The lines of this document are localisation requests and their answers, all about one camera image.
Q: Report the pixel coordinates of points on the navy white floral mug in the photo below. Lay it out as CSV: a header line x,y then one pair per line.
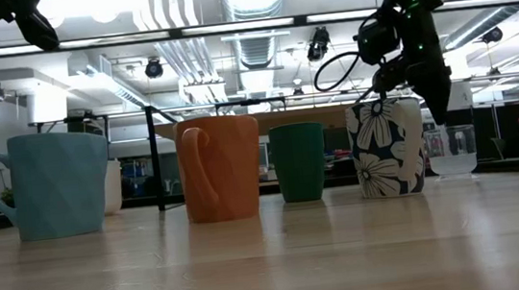
x,y
386,151

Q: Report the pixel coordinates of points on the clear glass cup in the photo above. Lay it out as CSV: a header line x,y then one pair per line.
x,y
455,163

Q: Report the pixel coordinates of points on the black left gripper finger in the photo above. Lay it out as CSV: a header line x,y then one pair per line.
x,y
39,30

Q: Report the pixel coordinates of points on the white ceramic mug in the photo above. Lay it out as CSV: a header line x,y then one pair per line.
x,y
113,187

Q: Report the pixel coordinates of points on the orange faceted mug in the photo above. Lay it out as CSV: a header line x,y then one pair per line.
x,y
228,167

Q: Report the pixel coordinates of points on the light blue faceted mug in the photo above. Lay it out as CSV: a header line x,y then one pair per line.
x,y
58,185

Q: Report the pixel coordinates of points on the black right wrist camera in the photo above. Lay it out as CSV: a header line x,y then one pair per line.
x,y
374,41

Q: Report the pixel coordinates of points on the black overhead frame bar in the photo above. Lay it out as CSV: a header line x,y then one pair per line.
x,y
237,26

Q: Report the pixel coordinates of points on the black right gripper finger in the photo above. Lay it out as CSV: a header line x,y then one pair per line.
x,y
437,95

